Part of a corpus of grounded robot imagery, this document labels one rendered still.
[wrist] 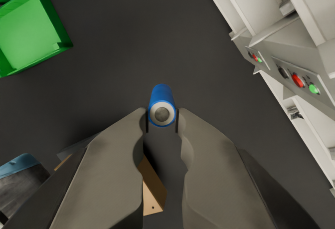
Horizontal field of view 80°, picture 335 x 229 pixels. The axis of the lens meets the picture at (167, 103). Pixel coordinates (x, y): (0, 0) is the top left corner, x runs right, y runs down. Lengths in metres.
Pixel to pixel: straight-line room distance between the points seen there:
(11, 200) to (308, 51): 0.63
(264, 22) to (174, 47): 0.40
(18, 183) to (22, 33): 0.55
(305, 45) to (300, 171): 0.78
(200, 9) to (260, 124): 0.45
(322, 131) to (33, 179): 0.66
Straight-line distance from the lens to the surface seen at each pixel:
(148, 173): 0.80
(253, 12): 0.36
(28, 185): 0.65
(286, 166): 0.92
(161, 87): 0.17
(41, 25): 0.91
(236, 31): 0.55
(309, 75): 0.22
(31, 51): 0.95
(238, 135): 0.81
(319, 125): 0.43
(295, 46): 0.21
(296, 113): 0.61
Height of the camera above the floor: 0.70
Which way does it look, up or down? 68 degrees down
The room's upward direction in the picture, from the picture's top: 154 degrees counter-clockwise
